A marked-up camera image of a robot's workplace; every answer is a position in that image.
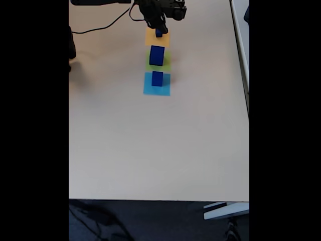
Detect medium blue cube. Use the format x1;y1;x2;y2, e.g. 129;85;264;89
151;71;164;87

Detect large blue cube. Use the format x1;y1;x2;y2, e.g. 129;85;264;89
149;45;166;67

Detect green paper square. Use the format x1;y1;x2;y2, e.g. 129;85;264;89
145;50;173;72

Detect orange paper square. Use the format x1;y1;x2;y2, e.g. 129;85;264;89
144;27;171;48

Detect white neighbouring desk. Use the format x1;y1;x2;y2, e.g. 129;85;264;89
230;0;250;123

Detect light blue paper square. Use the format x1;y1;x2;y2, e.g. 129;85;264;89
142;72;172;97

